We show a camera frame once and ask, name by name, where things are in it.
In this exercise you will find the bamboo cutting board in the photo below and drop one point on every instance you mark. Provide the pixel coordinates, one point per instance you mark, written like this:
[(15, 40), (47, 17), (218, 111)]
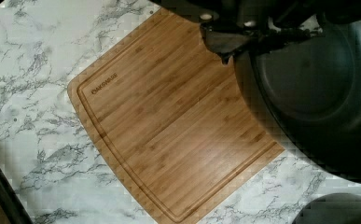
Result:
[(168, 118)]

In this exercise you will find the dark grey round lid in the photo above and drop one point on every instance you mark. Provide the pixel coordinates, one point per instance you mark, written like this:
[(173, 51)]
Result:
[(335, 208)]

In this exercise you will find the dark grey bowl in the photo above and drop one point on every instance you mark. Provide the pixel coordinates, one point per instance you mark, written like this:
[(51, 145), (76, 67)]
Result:
[(307, 96)]

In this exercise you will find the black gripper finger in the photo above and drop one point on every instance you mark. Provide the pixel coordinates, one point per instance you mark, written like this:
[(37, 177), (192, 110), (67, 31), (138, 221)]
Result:
[(226, 39)]

